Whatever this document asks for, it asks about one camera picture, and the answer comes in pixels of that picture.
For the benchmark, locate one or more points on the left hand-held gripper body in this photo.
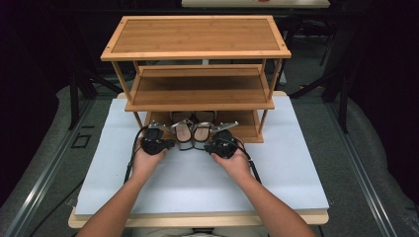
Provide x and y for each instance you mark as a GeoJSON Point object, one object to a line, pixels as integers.
{"type": "Point", "coordinates": [153, 143]}

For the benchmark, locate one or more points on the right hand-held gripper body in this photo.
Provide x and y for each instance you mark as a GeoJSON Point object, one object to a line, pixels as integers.
{"type": "Point", "coordinates": [225, 144]}

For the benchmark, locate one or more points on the black metal stand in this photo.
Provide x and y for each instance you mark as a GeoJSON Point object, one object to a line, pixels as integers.
{"type": "Point", "coordinates": [343, 98]}
{"type": "Point", "coordinates": [74, 98]}

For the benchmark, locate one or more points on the white foam mat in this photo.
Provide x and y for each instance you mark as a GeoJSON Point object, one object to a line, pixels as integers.
{"type": "Point", "coordinates": [197, 184]}

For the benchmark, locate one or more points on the person's right hand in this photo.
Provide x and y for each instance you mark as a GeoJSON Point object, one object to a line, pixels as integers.
{"type": "Point", "coordinates": [237, 164]}

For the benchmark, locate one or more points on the aluminium floor rail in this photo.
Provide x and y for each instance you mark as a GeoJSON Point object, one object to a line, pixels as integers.
{"type": "Point", "coordinates": [42, 177]}
{"type": "Point", "coordinates": [362, 177]}

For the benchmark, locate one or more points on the three-tier wooden shoe rack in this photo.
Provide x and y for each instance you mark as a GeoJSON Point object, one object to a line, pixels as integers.
{"type": "Point", "coordinates": [197, 36]}

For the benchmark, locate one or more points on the person's left hand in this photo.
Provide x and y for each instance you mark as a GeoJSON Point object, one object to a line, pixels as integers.
{"type": "Point", "coordinates": [145, 164]}

